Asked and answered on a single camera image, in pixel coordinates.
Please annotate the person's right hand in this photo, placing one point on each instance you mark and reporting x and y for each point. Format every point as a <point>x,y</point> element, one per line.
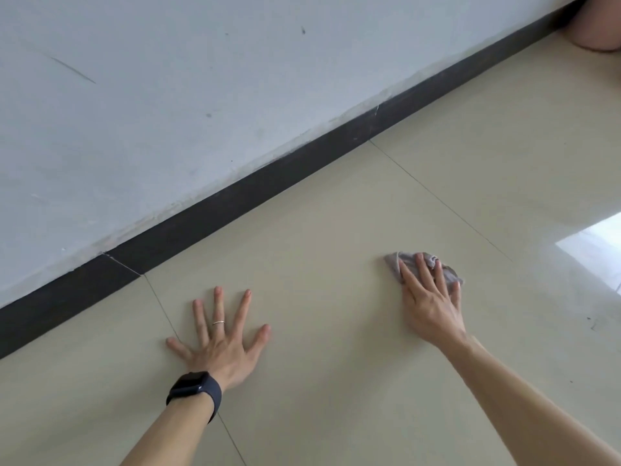
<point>432,310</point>

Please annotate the person's left hand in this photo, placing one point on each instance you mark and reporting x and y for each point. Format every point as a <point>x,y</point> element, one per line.
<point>223,354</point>

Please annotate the grey rag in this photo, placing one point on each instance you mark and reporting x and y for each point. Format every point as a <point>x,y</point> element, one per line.
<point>429,261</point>

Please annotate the pink yoga mat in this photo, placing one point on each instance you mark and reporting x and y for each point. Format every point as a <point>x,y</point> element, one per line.
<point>597,24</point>

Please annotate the person's right forearm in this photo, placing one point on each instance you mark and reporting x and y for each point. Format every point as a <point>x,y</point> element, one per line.
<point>533,407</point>

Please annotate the black smartwatch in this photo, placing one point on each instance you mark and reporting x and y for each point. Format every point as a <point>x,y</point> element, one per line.
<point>194,385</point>

